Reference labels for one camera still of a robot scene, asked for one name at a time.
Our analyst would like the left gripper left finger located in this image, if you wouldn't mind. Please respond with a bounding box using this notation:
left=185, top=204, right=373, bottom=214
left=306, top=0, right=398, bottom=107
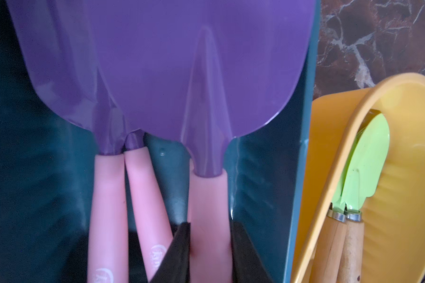
left=150, top=222, right=191, bottom=283

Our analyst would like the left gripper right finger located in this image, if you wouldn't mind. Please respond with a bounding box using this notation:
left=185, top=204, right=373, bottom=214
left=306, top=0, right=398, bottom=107
left=231, top=221, right=273, bottom=283

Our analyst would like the purple square shovel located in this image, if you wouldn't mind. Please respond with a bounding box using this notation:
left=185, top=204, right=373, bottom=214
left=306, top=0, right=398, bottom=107
left=124, top=130, right=173, bottom=281

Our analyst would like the green shovel wooden handle front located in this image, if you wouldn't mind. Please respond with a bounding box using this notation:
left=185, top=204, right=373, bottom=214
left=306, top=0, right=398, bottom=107
left=309, top=134, right=362, bottom=283

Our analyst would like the green shovel wooden handle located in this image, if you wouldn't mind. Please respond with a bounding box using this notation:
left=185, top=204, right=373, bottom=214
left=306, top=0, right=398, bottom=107
left=309, top=134, right=362, bottom=283
left=337, top=110, right=390, bottom=283

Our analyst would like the purple pointed shovel pink handle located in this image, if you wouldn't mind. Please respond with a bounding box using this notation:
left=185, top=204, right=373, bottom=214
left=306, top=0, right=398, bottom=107
left=84, top=1, right=316, bottom=283

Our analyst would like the yellow storage box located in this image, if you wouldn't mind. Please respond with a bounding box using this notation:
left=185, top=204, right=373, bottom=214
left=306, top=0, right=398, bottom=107
left=286, top=73, right=425, bottom=283

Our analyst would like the dark teal storage box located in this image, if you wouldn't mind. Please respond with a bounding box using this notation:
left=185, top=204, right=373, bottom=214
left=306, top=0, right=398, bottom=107
left=0, top=1, right=320, bottom=283

